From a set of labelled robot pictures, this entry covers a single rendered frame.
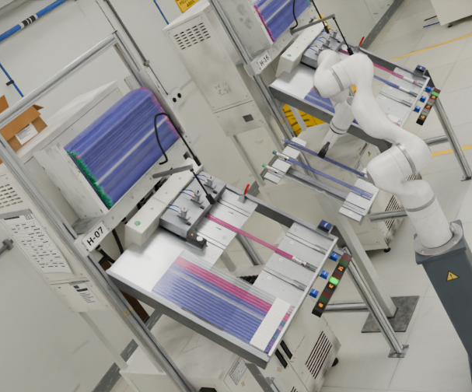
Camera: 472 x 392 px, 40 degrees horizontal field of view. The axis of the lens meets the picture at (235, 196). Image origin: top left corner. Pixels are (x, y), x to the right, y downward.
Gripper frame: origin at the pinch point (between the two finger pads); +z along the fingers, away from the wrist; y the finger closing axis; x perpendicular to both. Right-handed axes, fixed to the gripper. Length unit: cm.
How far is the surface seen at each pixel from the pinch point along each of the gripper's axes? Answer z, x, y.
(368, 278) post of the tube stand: 44, 51, 14
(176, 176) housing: 11, -47, 53
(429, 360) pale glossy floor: 39, 91, 42
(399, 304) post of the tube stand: 59, 74, 5
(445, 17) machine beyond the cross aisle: 111, 20, -392
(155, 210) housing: 10, -44, 75
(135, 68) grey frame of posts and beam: -16, -85, 37
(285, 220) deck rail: 11.8, 2.5, 40.0
